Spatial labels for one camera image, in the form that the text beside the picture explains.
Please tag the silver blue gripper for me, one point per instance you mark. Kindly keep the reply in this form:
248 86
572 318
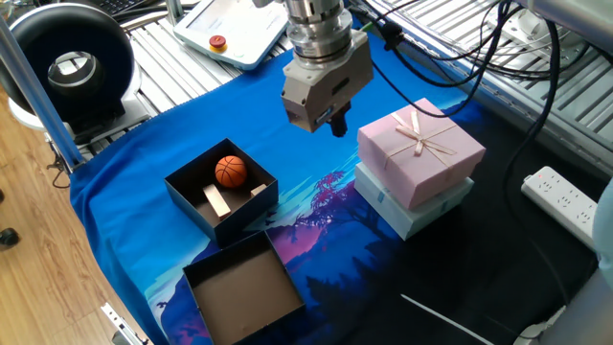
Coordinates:
325 91

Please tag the orange toy basketball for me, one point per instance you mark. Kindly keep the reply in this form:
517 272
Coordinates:
231 171

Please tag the long wooden block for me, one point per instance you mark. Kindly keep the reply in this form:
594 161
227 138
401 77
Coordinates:
216 201

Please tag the dark blue gift box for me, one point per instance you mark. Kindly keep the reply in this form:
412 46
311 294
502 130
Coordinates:
191 211

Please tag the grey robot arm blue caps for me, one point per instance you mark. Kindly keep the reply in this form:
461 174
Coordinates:
584 316

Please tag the pink gift box with ribbon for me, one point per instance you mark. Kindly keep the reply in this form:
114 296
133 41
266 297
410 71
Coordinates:
421 163

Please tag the light blue gift box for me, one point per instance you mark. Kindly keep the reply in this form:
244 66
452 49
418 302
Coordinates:
407 215

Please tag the dark blue gift box lid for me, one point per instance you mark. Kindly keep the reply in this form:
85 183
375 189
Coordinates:
244 292

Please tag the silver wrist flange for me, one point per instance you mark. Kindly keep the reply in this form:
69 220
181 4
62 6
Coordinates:
318 33

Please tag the small wooden block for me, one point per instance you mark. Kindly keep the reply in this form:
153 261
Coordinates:
258 190

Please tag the blue landscape print cloth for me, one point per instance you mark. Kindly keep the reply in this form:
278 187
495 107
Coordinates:
215 110

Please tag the white teach pendant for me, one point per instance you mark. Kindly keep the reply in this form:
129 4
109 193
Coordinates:
230 24

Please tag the white zip tie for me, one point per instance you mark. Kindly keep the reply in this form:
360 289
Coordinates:
447 319

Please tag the white power strip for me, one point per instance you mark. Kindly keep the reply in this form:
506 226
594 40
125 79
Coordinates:
558 201

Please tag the black keyboard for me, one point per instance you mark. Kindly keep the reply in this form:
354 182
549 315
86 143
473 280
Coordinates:
115 6

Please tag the black caster wheel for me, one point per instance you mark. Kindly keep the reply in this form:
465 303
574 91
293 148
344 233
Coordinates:
8 237

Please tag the aluminium frame bracket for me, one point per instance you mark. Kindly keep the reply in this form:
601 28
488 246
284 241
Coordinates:
124 328

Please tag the aluminium frame post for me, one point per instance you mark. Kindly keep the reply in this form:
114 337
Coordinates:
38 96

